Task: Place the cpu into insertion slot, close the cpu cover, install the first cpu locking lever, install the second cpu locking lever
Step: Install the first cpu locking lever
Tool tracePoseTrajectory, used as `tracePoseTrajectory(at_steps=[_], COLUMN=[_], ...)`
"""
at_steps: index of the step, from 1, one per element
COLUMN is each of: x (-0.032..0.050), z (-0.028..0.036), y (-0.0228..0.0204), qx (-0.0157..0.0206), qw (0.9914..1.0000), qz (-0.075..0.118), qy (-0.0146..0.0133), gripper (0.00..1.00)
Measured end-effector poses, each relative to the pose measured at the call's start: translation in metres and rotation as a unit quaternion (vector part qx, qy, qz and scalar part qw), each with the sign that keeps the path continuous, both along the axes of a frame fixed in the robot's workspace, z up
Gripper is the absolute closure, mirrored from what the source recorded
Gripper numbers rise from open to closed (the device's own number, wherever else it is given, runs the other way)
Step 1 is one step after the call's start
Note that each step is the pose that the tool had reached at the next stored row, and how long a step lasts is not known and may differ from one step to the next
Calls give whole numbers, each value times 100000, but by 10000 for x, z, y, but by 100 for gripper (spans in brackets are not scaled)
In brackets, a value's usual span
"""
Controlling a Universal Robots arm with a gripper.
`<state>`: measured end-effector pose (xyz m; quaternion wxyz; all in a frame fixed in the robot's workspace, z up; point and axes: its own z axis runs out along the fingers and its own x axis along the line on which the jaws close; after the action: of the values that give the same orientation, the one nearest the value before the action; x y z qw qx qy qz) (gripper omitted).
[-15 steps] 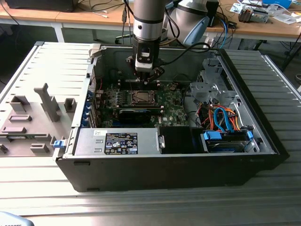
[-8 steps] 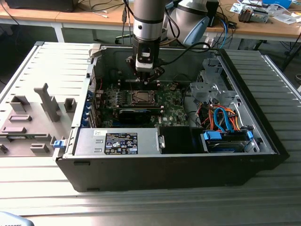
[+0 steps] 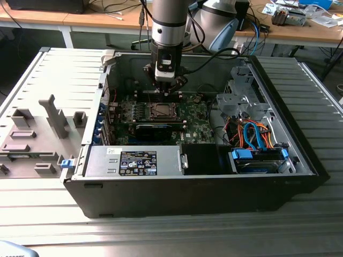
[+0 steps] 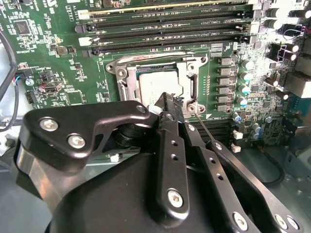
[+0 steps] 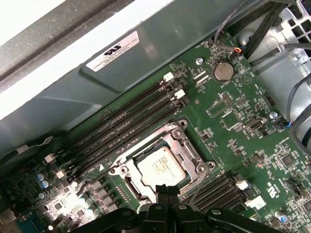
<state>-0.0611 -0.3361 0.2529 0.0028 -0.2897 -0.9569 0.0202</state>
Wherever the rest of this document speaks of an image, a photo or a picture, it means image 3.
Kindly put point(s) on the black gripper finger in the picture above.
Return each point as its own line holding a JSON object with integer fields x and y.
{"x": 151, "y": 75}
{"x": 178, "y": 83}

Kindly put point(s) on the CPU with silver top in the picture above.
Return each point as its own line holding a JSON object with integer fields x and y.
{"x": 163, "y": 109}

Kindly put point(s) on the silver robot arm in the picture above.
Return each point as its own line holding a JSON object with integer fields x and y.
{"x": 168, "y": 21}

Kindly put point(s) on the CPU socket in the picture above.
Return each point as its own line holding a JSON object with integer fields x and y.
{"x": 160, "y": 118}

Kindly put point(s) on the CPU cooler heat sink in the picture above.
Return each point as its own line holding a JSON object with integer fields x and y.
{"x": 288, "y": 17}

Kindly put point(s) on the green motherboard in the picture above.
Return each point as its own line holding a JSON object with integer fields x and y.
{"x": 198, "y": 125}

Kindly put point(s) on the black graphics card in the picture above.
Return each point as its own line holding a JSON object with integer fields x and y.
{"x": 152, "y": 132}

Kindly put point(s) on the grey metal disk bay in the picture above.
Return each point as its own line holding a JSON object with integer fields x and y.
{"x": 233, "y": 101}

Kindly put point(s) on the small white box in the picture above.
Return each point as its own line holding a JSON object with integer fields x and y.
{"x": 237, "y": 48}

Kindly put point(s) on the wooden desk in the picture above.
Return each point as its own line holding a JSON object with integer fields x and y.
{"x": 80, "y": 20}
{"x": 294, "y": 33}

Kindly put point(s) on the grey power supply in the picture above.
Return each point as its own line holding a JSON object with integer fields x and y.
{"x": 101, "y": 160}

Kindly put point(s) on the hard disk in blue carrier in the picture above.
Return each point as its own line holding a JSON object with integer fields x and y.
{"x": 254, "y": 167}

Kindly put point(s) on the black and grey PC case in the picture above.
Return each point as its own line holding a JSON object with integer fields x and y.
{"x": 160, "y": 198}

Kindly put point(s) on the black flat box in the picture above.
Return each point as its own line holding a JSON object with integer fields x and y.
{"x": 45, "y": 5}

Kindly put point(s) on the grey parts rack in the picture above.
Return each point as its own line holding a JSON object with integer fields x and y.
{"x": 40, "y": 125}

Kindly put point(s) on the blue plastic clip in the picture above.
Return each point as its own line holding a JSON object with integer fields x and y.
{"x": 67, "y": 163}

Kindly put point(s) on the blue box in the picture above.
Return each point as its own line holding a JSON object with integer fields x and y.
{"x": 316, "y": 2}

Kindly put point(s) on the grey rounded device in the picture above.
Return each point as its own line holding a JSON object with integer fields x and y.
{"x": 13, "y": 250}

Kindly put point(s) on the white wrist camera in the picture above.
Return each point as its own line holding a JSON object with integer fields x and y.
{"x": 164, "y": 75}

